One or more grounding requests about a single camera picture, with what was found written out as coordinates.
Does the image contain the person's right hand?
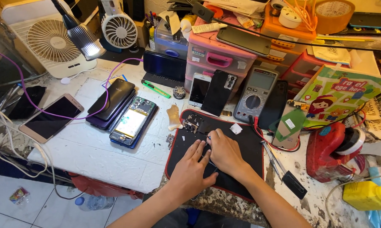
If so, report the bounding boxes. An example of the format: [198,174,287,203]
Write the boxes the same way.
[206,128,253,182]

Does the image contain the person's left hand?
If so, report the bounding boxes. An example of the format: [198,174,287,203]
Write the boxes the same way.
[168,139,219,199]

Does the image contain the black mat with red border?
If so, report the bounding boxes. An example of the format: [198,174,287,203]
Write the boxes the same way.
[164,109,265,203]

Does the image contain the silver screwdriver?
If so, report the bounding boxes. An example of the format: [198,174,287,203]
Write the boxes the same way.
[260,141,283,182]

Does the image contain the person's dark trousers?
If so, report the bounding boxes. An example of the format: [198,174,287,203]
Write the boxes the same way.
[142,191,252,228]

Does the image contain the red probe lead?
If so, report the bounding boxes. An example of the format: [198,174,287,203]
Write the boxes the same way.
[253,109,367,153]

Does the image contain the amber translucent plastic piece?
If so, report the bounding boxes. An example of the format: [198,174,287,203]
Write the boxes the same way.
[166,104,183,132]

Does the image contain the black phone back cover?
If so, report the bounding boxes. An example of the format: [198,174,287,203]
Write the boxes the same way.
[201,69,238,117]

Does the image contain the phone cover with green film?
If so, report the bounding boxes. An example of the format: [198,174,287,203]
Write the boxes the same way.
[269,108,307,150]

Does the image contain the grey digital multimeter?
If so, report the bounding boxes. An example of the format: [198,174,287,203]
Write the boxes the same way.
[233,67,279,124]

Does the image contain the black phone case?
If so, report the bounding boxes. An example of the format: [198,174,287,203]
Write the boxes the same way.
[258,80,288,130]

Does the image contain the white gold smartphone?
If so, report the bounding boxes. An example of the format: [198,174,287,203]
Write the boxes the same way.
[188,73,213,108]

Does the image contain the opened smartphone with battery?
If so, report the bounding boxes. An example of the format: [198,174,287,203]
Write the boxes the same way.
[109,96,156,146]

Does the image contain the small gold flex part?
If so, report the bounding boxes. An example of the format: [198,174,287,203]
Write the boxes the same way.
[287,99,311,112]

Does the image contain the green utility knife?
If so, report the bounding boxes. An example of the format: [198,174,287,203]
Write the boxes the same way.
[141,79,171,99]

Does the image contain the red plastic bag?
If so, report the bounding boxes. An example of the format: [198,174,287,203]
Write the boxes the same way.
[67,172,144,201]

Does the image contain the black phone stand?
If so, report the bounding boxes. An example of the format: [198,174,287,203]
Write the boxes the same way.
[142,72,187,89]

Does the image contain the white foam board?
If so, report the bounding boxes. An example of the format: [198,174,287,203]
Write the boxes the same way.
[27,77,185,194]

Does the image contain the clear plastic water bottle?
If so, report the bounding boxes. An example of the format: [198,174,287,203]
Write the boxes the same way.
[75,194,116,212]

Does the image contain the pink plastic drawer unit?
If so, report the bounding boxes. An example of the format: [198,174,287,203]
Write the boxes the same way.
[184,14,258,93]

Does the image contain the purple smartphone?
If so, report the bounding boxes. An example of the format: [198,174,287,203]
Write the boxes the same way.
[85,90,137,131]

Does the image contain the glossy black smartphone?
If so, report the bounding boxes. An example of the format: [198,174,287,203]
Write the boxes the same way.
[87,78,136,122]

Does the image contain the dark blue standing smartphone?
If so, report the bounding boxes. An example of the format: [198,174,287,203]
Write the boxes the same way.
[143,50,187,83]

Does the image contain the red plastic drawer unit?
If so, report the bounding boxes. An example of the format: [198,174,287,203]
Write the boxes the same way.
[280,50,350,99]

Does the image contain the grey smartphone with dark screen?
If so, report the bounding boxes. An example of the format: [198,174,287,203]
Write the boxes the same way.
[216,26,272,57]

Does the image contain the blue grey storage box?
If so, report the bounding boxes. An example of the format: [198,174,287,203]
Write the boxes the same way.
[154,18,190,61]

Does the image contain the white glue tube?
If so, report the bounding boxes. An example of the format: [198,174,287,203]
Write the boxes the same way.
[191,22,228,34]

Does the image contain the orange plastic drawer unit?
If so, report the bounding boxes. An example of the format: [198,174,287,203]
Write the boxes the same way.
[255,3,318,76]

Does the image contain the colourful cartoon box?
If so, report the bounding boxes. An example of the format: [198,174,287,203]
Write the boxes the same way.
[292,65,381,130]

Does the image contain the white yellow glue bottle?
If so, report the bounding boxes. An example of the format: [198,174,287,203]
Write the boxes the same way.
[180,13,198,41]

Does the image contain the yellow plastic bottle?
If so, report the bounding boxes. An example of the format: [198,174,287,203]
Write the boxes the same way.
[342,180,381,212]

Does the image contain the white plastic packet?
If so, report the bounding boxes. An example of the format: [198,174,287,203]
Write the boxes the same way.
[311,39,352,66]

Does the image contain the white round power plug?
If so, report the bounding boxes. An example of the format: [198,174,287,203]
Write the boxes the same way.
[278,6,303,29]

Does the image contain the printed cardboard box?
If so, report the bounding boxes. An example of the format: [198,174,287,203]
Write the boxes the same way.
[351,88,381,156]

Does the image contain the small white round fan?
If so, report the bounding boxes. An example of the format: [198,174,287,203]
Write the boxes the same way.
[98,0,139,50]

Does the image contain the colourful wrapper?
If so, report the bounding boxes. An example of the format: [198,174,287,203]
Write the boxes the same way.
[9,186,31,205]

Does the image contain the silver gooseneck lamp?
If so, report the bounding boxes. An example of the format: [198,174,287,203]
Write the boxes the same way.
[51,0,106,61]

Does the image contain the brown packing tape roll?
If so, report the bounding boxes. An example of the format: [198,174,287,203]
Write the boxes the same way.
[314,0,356,35]

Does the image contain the large white desk fan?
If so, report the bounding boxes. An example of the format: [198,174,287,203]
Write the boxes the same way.
[1,0,98,79]

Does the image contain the metal tweezers bundle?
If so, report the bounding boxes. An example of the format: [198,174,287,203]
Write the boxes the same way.
[0,83,23,112]

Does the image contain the black smartphone with teal edge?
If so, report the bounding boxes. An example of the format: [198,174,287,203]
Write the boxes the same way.
[348,12,381,31]

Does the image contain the black phone frame part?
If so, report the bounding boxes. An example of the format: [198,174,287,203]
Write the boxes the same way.
[182,113,217,134]

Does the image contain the black cable with switch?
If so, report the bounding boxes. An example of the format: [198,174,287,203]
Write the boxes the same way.
[191,1,381,54]

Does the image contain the orange cables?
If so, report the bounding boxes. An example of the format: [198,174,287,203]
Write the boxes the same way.
[281,0,318,32]

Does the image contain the purple cable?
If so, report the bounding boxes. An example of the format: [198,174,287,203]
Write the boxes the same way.
[0,47,144,121]

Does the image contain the white cables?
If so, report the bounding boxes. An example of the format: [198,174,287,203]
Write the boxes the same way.
[0,68,56,182]

